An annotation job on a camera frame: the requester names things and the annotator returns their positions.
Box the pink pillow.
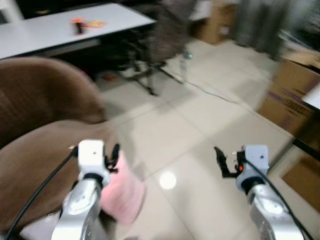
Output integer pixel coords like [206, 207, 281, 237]
[100, 152, 147, 226]

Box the brown velvet round sofa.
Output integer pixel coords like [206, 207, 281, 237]
[0, 56, 122, 233]

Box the orange red slipper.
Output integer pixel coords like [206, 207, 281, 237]
[102, 74, 120, 83]

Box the brown cardboard box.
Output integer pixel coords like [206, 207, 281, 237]
[195, 2, 239, 46]
[282, 155, 320, 212]

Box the cardboard box with purple print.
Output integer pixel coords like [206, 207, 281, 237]
[257, 50, 320, 137]

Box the orange yellow snack packet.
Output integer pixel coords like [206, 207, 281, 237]
[83, 20, 107, 29]

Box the orange and black device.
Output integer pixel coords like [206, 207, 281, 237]
[71, 17, 86, 35]

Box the long white table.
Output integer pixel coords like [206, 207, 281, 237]
[0, 2, 157, 61]

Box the grey curtain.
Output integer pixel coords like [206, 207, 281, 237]
[235, 0, 297, 62]

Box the grey brown fabric chair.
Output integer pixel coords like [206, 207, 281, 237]
[149, 0, 199, 64]

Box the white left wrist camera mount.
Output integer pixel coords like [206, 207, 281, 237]
[78, 140, 109, 176]

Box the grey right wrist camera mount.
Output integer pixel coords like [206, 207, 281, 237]
[243, 145, 270, 182]

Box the thin black floor cable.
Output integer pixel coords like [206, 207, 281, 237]
[170, 75, 262, 109]

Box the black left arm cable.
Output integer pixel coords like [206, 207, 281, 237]
[2, 146, 81, 240]

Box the black table leg frame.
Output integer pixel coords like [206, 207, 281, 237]
[119, 42, 184, 97]

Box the white table with black frame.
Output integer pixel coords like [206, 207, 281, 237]
[292, 84, 320, 162]

